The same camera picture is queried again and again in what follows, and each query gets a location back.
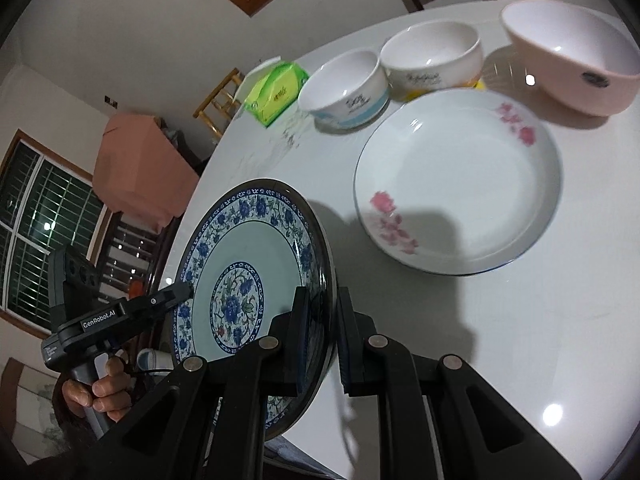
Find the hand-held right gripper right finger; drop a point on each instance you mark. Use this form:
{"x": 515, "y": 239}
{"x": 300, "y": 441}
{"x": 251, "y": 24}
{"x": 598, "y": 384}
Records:
{"x": 345, "y": 355}

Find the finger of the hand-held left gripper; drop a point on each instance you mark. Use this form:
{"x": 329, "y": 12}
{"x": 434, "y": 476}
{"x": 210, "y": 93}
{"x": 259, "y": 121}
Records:
{"x": 160, "y": 301}

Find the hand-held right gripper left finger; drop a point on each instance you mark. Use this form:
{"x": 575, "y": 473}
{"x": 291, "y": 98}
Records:
{"x": 303, "y": 347}

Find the blue floral plate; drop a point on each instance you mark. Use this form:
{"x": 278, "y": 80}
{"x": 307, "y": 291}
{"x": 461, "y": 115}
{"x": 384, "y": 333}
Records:
{"x": 235, "y": 260}

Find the white plate with pink flowers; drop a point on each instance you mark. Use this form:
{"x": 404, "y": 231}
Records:
{"x": 460, "y": 180}

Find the white bowl with yellow base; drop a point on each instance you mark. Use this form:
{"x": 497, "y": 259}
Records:
{"x": 430, "y": 47}

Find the person's left hand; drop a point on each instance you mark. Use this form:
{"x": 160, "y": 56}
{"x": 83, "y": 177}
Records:
{"x": 102, "y": 390}

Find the white cup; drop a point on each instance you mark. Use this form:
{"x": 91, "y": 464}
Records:
{"x": 152, "y": 360}

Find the bamboo chair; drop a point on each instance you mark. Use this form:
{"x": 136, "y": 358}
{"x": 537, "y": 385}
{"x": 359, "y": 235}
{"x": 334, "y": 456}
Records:
{"x": 217, "y": 102}

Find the green tissue pack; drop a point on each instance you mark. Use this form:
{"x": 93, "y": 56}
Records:
{"x": 272, "y": 92}

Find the white bowl with blue band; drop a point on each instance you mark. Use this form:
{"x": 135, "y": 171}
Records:
{"x": 345, "y": 82}

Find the pink bowl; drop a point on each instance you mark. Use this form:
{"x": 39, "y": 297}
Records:
{"x": 555, "y": 27}

